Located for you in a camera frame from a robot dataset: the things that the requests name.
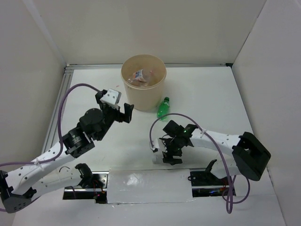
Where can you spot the crushed clear bottle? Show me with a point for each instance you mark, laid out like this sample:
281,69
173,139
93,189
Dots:
157,158

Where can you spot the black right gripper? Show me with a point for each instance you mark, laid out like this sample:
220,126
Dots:
168,158

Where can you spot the white foil cover sheet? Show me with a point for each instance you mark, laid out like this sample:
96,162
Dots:
147,186

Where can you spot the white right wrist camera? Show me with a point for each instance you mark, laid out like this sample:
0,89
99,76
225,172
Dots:
157,145

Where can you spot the clear bottle blue label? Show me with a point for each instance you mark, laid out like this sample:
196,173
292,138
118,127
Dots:
140,76

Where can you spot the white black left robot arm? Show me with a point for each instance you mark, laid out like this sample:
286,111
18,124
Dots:
20,187

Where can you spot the beige plastic bin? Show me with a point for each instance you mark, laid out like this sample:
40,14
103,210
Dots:
144,95

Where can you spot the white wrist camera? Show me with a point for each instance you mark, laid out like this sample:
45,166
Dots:
157,145
112,98

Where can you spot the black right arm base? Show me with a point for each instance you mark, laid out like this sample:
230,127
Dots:
205,184

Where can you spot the green plastic bottle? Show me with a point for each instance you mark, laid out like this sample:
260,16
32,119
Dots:
163,109

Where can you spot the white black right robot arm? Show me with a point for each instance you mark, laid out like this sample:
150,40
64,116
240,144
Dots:
241,154

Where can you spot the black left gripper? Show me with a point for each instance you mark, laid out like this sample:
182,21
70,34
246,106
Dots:
126,117

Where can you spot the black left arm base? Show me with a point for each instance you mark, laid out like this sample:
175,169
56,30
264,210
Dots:
93,186

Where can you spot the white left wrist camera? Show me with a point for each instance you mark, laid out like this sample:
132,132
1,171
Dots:
112,98

